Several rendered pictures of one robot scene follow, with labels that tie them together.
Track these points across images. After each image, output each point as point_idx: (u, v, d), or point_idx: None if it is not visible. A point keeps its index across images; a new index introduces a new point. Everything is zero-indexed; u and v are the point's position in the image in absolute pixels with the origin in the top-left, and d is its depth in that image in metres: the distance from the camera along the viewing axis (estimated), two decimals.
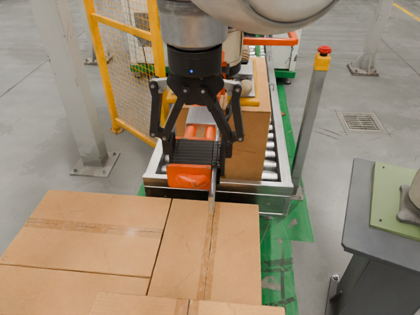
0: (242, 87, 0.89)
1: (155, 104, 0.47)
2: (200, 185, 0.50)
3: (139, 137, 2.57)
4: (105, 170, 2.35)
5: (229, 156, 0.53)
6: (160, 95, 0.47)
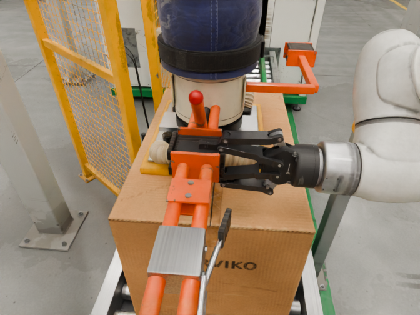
0: (245, 159, 0.63)
1: (254, 180, 0.58)
2: None
3: (112, 192, 2.01)
4: (65, 242, 1.80)
5: (202, 140, 0.53)
6: (261, 182, 0.57)
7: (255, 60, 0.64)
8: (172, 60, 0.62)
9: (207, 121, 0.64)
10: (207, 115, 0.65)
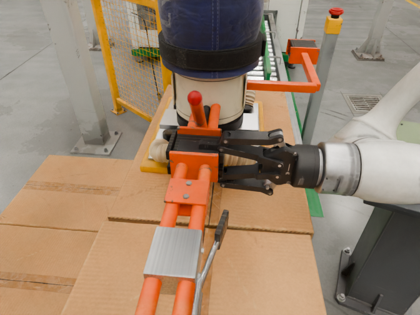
0: (244, 159, 0.63)
1: (254, 180, 0.58)
2: None
3: (141, 117, 2.50)
4: (107, 149, 2.29)
5: (202, 140, 0.53)
6: (261, 182, 0.57)
7: (256, 59, 0.64)
8: (172, 59, 0.61)
9: (207, 120, 0.63)
10: (207, 114, 0.65)
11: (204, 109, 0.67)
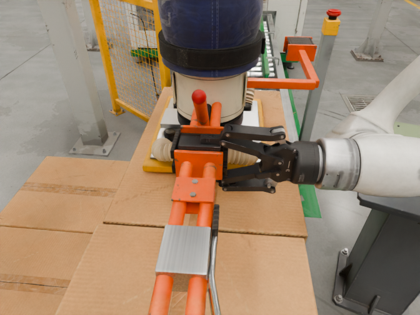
0: (247, 156, 0.64)
1: (255, 180, 0.58)
2: None
3: (139, 117, 2.50)
4: (105, 149, 2.29)
5: (203, 135, 0.52)
6: (262, 181, 0.57)
7: (256, 57, 0.65)
8: (174, 58, 0.62)
9: (209, 119, 0.64)
10: (209, 113, 0.66)
11: None
